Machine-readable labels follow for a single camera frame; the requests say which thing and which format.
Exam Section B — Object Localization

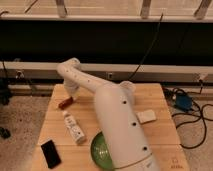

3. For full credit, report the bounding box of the black object on floor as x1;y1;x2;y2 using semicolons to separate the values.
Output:
0;127;11;139

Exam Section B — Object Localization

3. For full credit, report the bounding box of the blue power box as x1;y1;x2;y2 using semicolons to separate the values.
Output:
175;94;192;111

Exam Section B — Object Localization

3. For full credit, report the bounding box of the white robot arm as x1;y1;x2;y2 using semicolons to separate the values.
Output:
57;58;160;171

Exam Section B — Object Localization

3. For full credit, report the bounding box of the black floor cable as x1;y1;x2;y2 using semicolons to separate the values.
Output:
163;87;213;150

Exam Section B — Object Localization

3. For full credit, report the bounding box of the green glass bowl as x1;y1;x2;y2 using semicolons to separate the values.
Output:
90;132;114;171

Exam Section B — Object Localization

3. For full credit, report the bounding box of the white sponge block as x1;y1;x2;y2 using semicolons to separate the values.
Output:
136;110;156;123

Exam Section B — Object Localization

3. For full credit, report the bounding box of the white tube bottle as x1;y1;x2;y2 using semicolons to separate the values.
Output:
63;111;86;145

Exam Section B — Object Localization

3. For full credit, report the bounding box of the black rectangular phone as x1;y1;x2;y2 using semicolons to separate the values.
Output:
41;140;61;169

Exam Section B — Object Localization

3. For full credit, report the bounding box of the black hanging cable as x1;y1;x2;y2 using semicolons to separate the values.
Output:
128;12;165;82

